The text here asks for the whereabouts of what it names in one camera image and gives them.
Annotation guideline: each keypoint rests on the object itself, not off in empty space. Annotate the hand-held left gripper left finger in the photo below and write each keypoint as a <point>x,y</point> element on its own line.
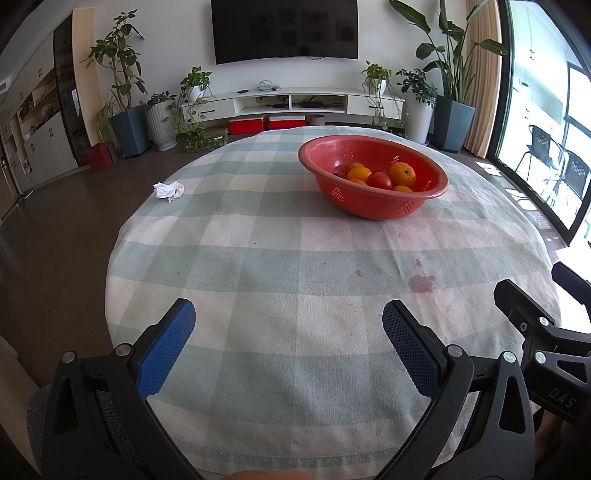
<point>164,353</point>

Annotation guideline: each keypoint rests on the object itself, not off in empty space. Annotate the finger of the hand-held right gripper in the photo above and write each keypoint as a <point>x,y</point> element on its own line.
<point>515,297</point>
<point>572,279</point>

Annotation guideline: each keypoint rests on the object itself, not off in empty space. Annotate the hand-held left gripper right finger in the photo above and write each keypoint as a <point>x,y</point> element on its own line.
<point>411,350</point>

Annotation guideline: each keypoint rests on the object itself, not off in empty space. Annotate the red plastic colander bowl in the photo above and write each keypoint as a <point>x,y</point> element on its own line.
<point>369,203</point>

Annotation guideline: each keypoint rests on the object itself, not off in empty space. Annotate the small mandarin orange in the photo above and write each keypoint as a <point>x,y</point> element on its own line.
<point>358,174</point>
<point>403,189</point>
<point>358,182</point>

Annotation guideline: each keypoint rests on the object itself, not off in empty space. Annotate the large orange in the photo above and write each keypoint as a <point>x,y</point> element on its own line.
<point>401,174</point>

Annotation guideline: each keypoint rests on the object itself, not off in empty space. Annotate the round red tomato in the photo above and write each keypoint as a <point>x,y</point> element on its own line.
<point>379,181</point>

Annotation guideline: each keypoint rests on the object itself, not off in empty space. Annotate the brown round fruit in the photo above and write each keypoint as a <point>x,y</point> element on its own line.
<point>354,165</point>

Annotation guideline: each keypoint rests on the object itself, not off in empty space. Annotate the person's right forearm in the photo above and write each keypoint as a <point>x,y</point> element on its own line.
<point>554,434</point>

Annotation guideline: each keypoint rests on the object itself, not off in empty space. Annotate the green white checked tablecloth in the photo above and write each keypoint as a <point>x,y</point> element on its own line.
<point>258,277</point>

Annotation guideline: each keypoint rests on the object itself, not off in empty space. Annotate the crumpled white tissue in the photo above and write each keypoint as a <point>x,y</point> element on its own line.
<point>168,190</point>

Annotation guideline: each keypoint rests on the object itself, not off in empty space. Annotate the large-leaf plant in grey pot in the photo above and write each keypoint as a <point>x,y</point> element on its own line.
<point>454,124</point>

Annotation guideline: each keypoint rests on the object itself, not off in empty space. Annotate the bushy plant in white pot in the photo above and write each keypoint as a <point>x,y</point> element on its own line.
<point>419,120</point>

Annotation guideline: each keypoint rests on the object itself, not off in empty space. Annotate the small dark red box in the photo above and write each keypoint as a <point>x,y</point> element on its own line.
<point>99,158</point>

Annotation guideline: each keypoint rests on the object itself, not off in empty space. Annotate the beige curtain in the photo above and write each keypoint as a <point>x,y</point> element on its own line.
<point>482,83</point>

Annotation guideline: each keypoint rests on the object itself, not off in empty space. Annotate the black framed glass door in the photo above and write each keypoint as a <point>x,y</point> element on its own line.
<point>505,69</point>

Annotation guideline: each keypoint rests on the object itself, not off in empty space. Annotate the tall plant in blue pot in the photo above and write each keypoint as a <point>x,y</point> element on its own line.
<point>130,134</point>

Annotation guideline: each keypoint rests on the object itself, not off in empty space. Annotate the plant in white ribbed pot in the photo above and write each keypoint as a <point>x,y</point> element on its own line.
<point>161,127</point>

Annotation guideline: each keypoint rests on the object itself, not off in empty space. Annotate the red box with white lid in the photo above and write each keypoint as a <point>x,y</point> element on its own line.
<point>286,122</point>
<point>246,126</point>

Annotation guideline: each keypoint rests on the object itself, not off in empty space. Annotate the small grey round bin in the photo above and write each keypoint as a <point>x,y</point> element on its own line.
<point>316,120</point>

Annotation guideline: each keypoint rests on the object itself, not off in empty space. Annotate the white television console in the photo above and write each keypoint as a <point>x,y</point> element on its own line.
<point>217,104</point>

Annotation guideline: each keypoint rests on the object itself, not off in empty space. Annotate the trailing vine plant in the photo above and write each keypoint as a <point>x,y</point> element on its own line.
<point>376,74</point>

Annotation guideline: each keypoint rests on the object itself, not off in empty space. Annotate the trailing pothos in white pot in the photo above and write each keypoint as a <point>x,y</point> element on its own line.
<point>196,90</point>

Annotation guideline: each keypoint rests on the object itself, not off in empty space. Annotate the white wall cabinet unit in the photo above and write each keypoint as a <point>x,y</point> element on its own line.
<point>46,143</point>

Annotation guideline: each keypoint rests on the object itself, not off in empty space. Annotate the black wall television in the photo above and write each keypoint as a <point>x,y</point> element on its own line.
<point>281,27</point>

